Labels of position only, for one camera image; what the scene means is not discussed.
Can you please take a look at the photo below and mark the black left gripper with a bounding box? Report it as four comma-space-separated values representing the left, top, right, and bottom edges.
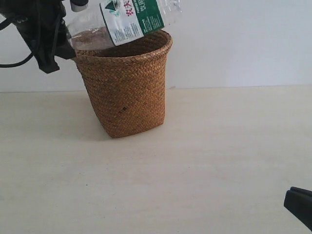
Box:
0, 0, 76, 73

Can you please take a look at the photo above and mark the clear plastic bottle green label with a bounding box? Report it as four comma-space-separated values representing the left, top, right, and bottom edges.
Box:
67, 0, 182, 51

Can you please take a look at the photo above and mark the brown woven wicker basket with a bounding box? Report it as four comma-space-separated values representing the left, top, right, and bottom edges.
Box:
73, 30, 173, 138

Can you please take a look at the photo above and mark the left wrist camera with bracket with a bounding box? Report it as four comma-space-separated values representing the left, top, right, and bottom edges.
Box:
70, 0, 89, 12

